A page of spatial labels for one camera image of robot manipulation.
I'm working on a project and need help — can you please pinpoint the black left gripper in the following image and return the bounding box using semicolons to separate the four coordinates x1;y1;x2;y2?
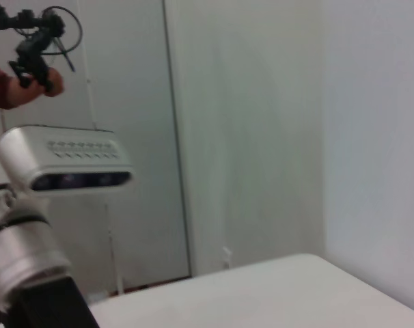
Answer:
1;273;101;328

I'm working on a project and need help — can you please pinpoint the black handheld controller device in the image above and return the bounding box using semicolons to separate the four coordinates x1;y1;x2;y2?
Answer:
0;0;66;97

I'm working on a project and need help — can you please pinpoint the forearm in dark red sleeve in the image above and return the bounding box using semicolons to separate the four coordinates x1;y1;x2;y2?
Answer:
0;59;16;110

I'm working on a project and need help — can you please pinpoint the operator's bare hand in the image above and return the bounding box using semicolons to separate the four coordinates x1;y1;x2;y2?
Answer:
8;66;65;109

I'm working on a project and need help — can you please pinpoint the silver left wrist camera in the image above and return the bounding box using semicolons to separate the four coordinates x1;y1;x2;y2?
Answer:
0;124;135;197

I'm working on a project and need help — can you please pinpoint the black looped controller cable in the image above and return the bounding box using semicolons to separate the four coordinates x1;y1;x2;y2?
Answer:
39;5;84;72

